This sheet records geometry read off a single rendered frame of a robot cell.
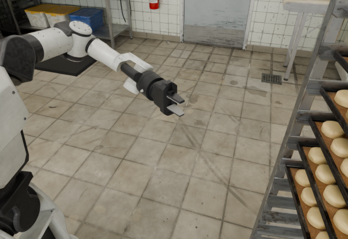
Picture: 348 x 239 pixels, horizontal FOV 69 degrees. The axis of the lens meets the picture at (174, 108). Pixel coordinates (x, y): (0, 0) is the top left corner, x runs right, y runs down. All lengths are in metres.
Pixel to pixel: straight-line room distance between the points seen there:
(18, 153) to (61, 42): 0.39
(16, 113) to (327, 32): 0.73
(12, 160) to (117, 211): 1.31
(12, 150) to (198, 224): 1.41
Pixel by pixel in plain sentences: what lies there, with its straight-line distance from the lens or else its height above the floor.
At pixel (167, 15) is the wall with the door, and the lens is 4.42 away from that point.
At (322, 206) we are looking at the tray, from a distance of 0.67.
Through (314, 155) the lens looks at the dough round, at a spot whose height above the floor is 1.15.
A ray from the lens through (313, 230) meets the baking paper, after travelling 0.75.
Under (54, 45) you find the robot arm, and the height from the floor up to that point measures 1.32.
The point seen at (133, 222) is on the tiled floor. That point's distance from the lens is 1.91.
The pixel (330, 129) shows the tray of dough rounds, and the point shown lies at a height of 1.24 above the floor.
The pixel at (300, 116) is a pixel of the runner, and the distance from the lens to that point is 0.75.
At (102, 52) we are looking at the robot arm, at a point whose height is 1.26.
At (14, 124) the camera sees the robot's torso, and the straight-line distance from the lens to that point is 0.72.
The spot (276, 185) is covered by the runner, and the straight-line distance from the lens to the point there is 0.93.
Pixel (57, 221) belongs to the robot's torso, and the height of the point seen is 0.83.
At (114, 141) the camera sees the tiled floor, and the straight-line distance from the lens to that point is 2.45.
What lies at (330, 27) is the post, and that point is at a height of 1.46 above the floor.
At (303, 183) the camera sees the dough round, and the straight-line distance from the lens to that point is 0.82.
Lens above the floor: 1.64
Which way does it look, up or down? 36 degrees down
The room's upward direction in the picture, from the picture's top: straight up
